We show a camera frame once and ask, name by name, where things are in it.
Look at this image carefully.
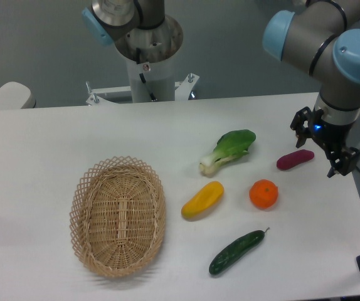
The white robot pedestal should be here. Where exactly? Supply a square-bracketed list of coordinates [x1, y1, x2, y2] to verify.
[86, 59, 199, 106]

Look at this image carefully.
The purple sweet potato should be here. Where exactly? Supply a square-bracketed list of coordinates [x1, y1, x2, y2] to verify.
[276, 149, 315, 171]

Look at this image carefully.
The oval wicker basket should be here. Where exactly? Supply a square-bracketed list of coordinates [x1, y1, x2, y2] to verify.
[70, 156, 166, 278]

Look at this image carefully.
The white chair armrest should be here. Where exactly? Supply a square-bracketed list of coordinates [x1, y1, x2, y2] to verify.
[0, 82, 36, 111]

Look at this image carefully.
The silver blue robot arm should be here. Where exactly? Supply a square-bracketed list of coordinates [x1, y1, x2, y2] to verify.
[262, 1, 360, 177]

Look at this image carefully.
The green bok choy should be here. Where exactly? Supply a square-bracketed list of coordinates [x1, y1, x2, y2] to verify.
[199, 129, 256, 176]

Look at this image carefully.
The orange tangerine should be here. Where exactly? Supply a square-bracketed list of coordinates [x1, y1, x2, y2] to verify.
[249, 179, 278, 209]

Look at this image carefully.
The green cucumber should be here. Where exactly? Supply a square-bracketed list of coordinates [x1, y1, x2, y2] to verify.
[208, 227, 270, 276]

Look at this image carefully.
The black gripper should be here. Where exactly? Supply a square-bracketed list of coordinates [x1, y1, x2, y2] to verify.
[290, 107, 360, 178]

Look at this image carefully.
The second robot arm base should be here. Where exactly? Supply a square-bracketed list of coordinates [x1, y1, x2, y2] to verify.
[82, 0, 183, 64]

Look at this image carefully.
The yellow mango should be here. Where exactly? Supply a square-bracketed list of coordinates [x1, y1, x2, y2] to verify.
[181, 181, 225, 219]

